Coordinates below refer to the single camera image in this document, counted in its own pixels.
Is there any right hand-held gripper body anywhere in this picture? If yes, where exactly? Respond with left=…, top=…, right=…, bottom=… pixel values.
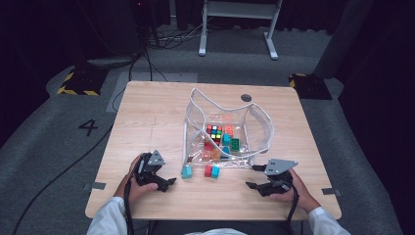
left=260, top=159, right=299, bottom=197

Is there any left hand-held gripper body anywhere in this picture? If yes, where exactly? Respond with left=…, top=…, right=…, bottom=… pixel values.
left=134, top=149, right=166, bottom=192

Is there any light teal toy block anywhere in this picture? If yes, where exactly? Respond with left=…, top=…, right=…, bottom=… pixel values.
left=180, top=164, right=194, bottom=180

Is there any clear plastic bag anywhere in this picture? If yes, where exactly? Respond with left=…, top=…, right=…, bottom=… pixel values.
left=181, top=87, right=275, bottom=170

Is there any multicoloured puzzle cube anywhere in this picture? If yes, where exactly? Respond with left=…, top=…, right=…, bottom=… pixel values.
left=205, top=123, right=224, bottom=147

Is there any person's left hand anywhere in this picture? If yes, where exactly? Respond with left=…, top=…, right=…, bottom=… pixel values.
left=114, top=154, right=159, bottom=207

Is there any person's right hand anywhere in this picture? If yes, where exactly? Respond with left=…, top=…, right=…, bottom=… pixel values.
left=270, top=169, right=322, bottom=215

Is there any grey tape piece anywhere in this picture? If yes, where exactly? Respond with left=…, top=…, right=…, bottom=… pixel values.
left=81, top=181, right=107, bottom=192
left=321, top=187, right=343, bottom=197

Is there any person's white shirt front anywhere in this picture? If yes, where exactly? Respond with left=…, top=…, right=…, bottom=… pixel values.
left=182, top=227, right=250, bottom=235

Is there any black base with hazard stripes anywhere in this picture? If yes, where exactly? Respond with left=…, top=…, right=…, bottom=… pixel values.
left=57, top=67, right=110, bottom=97
left=288, top=72, right=333, bottom=101

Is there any grey flat stand base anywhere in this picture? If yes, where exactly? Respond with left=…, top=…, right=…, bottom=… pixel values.
left=86, top=56, right=138, bottom=69

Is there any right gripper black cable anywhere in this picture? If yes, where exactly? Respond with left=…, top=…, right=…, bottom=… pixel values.
left=284, top=186, right=300, bottom=235

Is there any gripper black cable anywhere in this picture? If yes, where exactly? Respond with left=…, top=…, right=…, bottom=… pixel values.
left=122, top=178, right=135, bottom=235
left=284, top=186, right=300, bottom=235

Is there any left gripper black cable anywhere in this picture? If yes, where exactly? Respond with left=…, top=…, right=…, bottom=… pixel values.
left=122, top=178, right=135, bottom=235

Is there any long black floor cable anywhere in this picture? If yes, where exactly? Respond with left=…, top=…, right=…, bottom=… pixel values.
left=11, top=123, right=115, bottom=235

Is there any tangle of floor cables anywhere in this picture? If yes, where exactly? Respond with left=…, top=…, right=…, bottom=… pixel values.
left=146, top=18, right=211, bottom=51

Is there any grey upright post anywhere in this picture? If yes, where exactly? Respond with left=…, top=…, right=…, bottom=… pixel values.
left=313, top=0, right=375, bottom=79

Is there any white metal desk frame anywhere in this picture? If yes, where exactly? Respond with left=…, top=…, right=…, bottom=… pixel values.
left=198, top=0, right=284, bottom=61

